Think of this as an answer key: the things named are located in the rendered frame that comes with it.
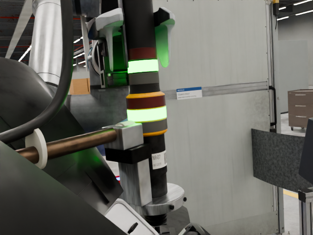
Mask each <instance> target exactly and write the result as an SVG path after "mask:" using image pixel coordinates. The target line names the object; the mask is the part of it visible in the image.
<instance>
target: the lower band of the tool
mask: <svg viewBox="0 0 313 235"><path fill-rule="evenodd" d="M162 95H165V94H164V93H163V92H161V91H160V92H152V93H142V94H129V95H128V96H126V98H142V97H156V96H162ZM163 107H165V106H162V107H156V108H147V109H127V110H130V111H138V110H150V109H158V108H163ZM166 118H167V117H165V118H162V119H157V120H150V121H134V122H135V123H141V122H152V121H159V120H163V119H166ZM167 130H168V129H166V130H163V131H158V132H151V133H143V136H144V137H148V136H156V135H161V134H164V133H166V132H167Z"/></svg>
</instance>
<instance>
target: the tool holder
mask: <svg viewBox="0 0 313 235"><path fill-rule="evenodd" d="M108 128H114V130H115V131H116V134H117V138H116V140H115V141H114V142H111V143H107V144H104V148H105V156H106V160H107V161H114V162H118V168H119V177H120V185H121V187H122V189H123V190H124V191H123V193H122V194H121V196H122V200H124V201H125V202H126V203H127V204H129V205H130V206H131V207H132V208H133V209H134V210H135V211H136V212H137V213H138V214H139V215H147V216H149V215H161V214H167V213H170V212H173V211H175V210H177V209H179V208H180V207H181V206H182V205H183V204H184V202H186V200H187V198H186V197H184V190H183V189H182V188H181V187H180V186H178V185H175V184H172V183H167V188H168V192H167V194H166V195H164V196H161V197H157V198H152V193H151V183H150V168H149V158H151V157H152V154H151V144H147V143H144V141H143V126H142V124H139V123H135V124H130V125H127V126H116V125H115V124H114V125H110V126H105V127H103V128H102V130H104V129H108Z"/></svg>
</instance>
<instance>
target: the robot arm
mask: <svg viewBox="0 0 313 235"><path fill-rule="evenodd" d="M72 9H73V15H77V16H85V23H86V24H87V34H88V38H89V39H90V40H92V49H91V50H90V52H89V54H88V57H87V66H88V69H89V78H90V94H81V95H67V98H66V100H65V102H64V104H65V106H66V107H67V108H68V110H69V111H70V112H71V113H72V115H73V116H74V117H75V119H76V120H77V121H78V123H79V124H80V125H81V127H82V128H83V129H84V131H85V132H86V133H90V132H95V131H99V130H102V128H103V127H105V126H110V125H114V124H117V123H121V122H125V121H128V114H127V104H126V96H128V95H129V76H128V68H127V69H125V66H124V57H123V48H122V35H121V29H122V25H124V22H125V17H124V12H123V9H122V8H119V7H118V0H72ZM32 12H33V14H34V16H35V20H34V29H33V37H32V44H31V51H30V58H29V67H31V68H32V69H33V70H34V71H35V72H36V73H37V74H38V75H39V76H40V77H41V78H42V79H43V80H44V81H45V82H46V84H47V85H48V86H49V87H50V88H51V89H52V90H53V92H54V93H56V91H57V87H58V84H59V79H60V75H61V61H62V26H61V4H60V0H33V1H32ZM154 25H155V36H156V49H157V54H158V57H159V60H160V63H161V65H162V66H163V67H164V68H166V67H168V65H169V63H170V53H171V31H172V28H173V27H174V26H175V15H174V14H173V13H172V12H171V11H170V10H168V9H166V8H165V7H160V8H159V10H158V11H156V12H154Z"/></svg>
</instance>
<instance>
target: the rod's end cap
mask: <svg viewBox="0 0 313 235"><path fill-rule="evenodd" d="M130 124H135V122H134V121H131V120H130V121H125V122H121V123H117V124H116V126H127V125H130Z"/></svg>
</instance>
